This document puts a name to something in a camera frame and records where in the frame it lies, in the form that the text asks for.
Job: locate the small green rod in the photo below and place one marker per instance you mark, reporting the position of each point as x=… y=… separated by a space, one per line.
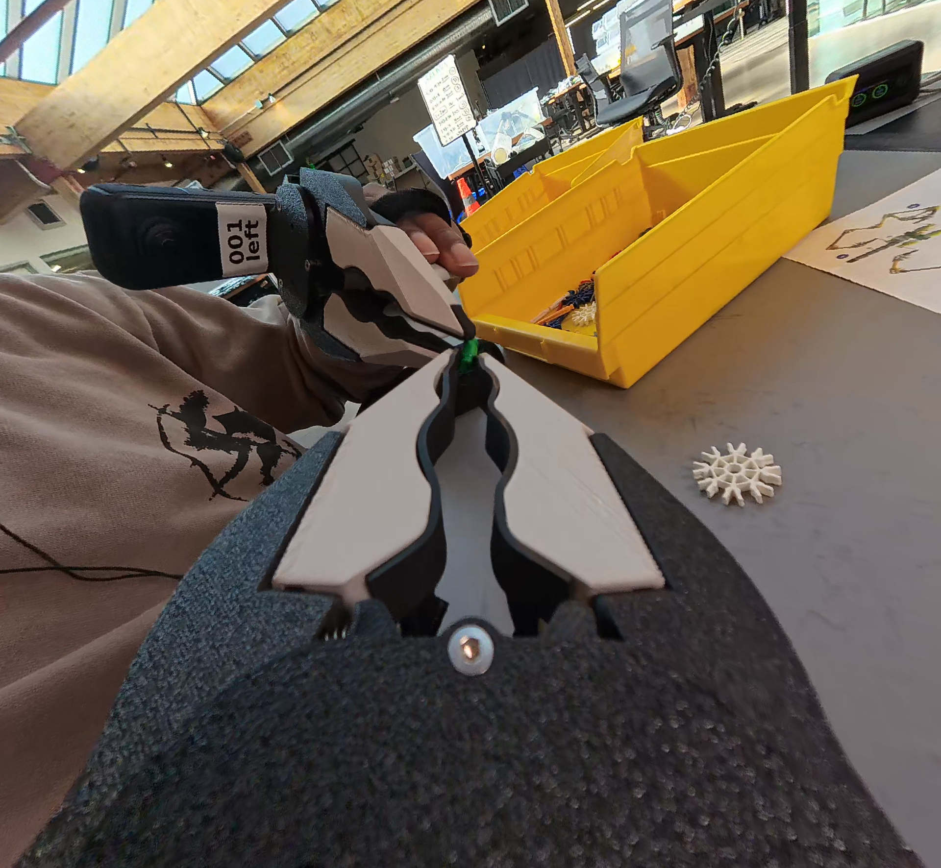
x=468 y=355

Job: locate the person's left forearm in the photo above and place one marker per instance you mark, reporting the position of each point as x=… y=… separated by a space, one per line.
x=220 y=339

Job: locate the wooden ceiling beam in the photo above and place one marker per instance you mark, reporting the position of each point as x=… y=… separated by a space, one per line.
x=184 y=52

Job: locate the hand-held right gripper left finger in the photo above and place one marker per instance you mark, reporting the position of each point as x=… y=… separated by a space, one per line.
x=360 y=508

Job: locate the wooden standing desk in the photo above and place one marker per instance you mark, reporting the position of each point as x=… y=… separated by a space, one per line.
x=799 y=1

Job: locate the person's left hand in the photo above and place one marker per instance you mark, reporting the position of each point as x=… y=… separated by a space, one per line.
x=445 y=251

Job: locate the black device with green display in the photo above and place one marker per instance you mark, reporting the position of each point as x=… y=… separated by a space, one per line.
x=875 y=85

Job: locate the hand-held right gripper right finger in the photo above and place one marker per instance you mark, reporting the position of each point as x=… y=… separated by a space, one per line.
x=573 y=508

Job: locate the black office chair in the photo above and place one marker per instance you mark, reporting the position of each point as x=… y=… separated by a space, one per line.
x=647 y=74

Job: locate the pile of colourful building pieces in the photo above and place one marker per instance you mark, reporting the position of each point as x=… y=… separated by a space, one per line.
x=570 y=309

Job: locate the clear storage tub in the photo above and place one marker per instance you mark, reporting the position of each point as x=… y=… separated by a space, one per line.
x=514 y=129

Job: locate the yellow plastic bin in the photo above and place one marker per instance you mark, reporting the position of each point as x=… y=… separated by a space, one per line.
x=698 y=258
x=529 y=199

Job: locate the white snowflake connector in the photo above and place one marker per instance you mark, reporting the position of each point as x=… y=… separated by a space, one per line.
x=717 y=473

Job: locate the orange traffic cone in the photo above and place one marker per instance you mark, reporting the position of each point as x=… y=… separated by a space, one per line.
x=467 y=201

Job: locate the wall air vent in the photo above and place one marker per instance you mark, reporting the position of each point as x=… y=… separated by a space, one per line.
x=509 y=1

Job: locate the grey desk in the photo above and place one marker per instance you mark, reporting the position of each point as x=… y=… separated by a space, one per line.
x=845 y=515

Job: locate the white sign board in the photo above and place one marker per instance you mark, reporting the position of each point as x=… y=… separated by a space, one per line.
x=443 y=100

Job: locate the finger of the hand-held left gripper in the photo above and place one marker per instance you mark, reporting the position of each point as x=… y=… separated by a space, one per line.
x=389 y=343
x=412 y=273

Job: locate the folded paper instruction sheet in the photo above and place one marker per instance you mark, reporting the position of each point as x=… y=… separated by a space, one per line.
x=882 y=258

